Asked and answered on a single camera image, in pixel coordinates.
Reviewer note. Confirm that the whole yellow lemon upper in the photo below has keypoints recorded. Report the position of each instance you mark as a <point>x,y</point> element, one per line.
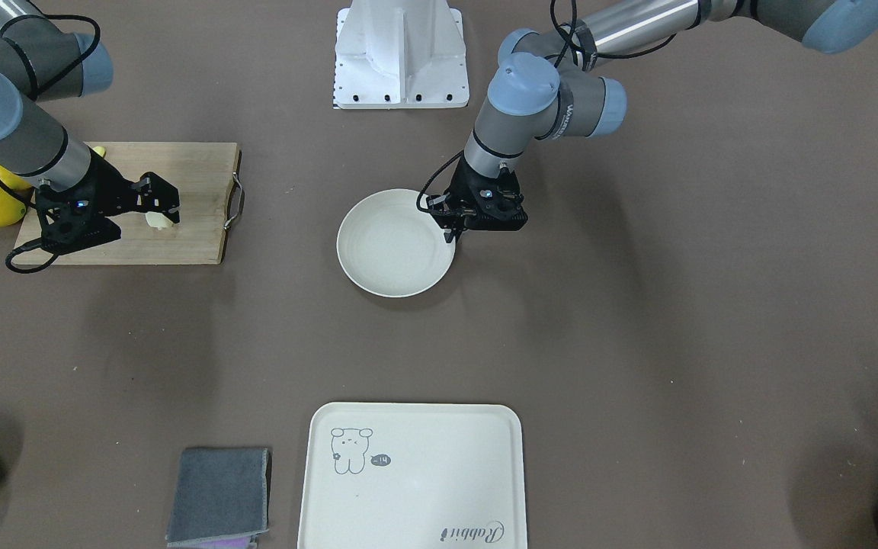
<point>12,181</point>

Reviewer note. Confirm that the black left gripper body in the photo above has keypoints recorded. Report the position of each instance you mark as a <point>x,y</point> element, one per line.
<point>460,187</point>

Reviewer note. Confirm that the wooden cutting board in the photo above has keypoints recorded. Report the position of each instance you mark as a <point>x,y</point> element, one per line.
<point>202,172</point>

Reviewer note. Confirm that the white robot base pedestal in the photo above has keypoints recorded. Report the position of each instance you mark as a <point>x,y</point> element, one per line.
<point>400,54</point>

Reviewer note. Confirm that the cream rectangular tray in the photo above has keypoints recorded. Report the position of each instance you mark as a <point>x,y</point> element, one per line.
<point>414,475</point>

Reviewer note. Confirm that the pale steamed bun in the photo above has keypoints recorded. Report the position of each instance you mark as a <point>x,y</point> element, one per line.
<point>158,221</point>

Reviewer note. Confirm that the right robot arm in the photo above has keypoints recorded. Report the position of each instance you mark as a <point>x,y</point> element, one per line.
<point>40,62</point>

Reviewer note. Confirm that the grey folded cloth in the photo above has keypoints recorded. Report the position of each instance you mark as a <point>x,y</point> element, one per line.
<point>221,498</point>

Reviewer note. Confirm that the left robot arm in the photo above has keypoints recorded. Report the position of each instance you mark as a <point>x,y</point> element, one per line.
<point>544,89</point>

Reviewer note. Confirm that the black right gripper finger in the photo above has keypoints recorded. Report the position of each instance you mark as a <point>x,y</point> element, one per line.
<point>172,216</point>

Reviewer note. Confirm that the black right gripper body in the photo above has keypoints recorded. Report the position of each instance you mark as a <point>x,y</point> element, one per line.
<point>107,189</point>

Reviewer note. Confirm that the cream round plate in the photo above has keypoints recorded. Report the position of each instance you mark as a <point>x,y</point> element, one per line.
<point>387,247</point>

